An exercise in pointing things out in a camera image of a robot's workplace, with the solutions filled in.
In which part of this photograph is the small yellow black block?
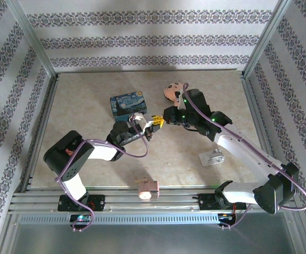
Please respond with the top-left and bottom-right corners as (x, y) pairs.
(152, 115), (165, 128)

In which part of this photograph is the starry night tin box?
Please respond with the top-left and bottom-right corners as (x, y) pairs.
(109, 90), (149, 117)

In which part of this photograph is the pink plush doll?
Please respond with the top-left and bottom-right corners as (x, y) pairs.
(163, 81), (186, 103)

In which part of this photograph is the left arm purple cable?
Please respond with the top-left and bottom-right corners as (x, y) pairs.
(54, 116), (150, 233)

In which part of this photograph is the white plastic bracket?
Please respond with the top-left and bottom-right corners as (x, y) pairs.
(199, 149), (226, 167)

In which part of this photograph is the wooden toy camera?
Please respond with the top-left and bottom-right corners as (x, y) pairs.
(133, 177), (160, 201)

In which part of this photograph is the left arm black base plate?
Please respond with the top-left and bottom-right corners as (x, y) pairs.
(57, 194), (106, 212)

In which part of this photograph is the aluminium frame rail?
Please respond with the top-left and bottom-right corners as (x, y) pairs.
(7, 186), (294, 214)

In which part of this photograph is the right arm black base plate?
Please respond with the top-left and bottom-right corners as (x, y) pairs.
(198, 193), (246, 212)

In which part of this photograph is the grey slotted cable duct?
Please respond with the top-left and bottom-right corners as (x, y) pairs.
(18, 214), (221, 225)

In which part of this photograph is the aluminium frame post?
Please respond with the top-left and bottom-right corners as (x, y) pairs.
(243, 0), (293, 78)
(5, 0), (58, 78)

